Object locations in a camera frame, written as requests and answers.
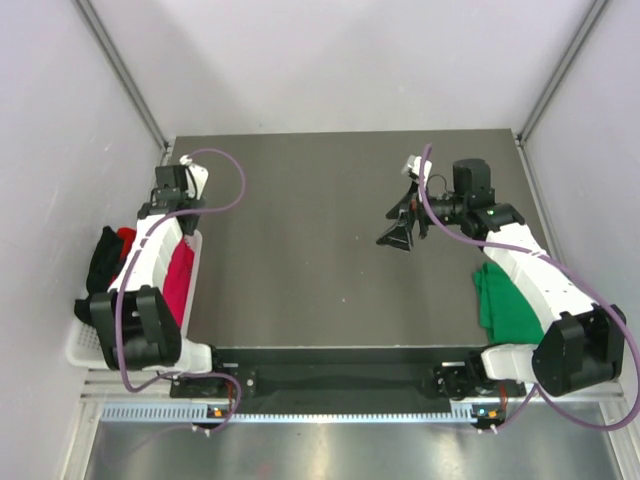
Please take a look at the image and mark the green folded t shirt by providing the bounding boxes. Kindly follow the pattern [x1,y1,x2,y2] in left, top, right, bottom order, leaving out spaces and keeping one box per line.
[473,262,544,345]

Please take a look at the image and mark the black t shirt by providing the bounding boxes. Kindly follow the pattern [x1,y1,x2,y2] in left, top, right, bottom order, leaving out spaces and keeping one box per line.
[74,226,125,326]

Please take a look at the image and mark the purple cable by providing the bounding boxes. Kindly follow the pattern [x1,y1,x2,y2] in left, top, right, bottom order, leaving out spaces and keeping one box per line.
[113,148,247,434]
[419,143,640,432]

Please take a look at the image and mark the white plastic basket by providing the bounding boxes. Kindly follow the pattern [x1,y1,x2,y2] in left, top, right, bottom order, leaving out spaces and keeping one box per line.
[66,230,203,370]

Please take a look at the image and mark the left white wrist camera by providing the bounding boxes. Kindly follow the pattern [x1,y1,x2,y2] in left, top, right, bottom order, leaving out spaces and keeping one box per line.
[179,155,209,199]

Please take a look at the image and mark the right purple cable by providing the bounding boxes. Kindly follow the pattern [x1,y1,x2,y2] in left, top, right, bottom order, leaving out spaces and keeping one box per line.
[419,143,640,432]

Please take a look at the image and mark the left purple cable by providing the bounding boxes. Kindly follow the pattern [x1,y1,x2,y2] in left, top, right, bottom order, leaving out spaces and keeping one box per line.
[113,148,247,434]

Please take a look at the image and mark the right aluminium frame post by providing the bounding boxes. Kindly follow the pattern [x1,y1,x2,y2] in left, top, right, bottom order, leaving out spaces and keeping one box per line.
[514,0,611,147]

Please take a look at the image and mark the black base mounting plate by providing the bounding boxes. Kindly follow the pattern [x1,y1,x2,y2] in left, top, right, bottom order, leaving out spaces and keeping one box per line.
[169,347,526,401]

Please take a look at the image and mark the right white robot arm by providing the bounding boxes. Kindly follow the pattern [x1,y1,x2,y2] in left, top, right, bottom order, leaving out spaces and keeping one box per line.
[377,155,624,396]

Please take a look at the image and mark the grey slotted cable duct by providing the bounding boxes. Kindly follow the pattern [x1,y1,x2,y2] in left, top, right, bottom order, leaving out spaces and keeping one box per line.
[101,403,504,425]

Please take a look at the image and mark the left aluminium frame post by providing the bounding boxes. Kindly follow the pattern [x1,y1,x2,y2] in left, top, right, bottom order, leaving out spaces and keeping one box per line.
[71,0,170,153]

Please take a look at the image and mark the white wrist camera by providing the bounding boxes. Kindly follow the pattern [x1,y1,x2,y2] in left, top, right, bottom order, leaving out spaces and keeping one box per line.
[401,155,432,183]
[179,155,209,199]

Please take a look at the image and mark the aluminium front rail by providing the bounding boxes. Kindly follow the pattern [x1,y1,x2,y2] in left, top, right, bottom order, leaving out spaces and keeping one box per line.
[79,367,626,406]

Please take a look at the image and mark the pink t shirt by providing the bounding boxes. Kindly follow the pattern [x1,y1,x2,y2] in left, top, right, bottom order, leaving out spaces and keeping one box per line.
[162,239,195,327]

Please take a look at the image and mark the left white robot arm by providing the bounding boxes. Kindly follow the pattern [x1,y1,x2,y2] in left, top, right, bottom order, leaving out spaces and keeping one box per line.
[88,161,227,397]

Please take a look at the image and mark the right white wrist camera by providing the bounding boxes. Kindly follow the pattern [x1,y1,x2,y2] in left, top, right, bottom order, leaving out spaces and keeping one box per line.
[401,155,432,183]

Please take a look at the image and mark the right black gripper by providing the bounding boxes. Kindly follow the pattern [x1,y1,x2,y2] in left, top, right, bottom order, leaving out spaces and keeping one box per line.
[376,180,467,253]

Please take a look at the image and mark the aluminium frame post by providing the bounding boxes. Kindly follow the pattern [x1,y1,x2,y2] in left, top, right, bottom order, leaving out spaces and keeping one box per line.
[514,0,611,147]
[71,0,170,153]

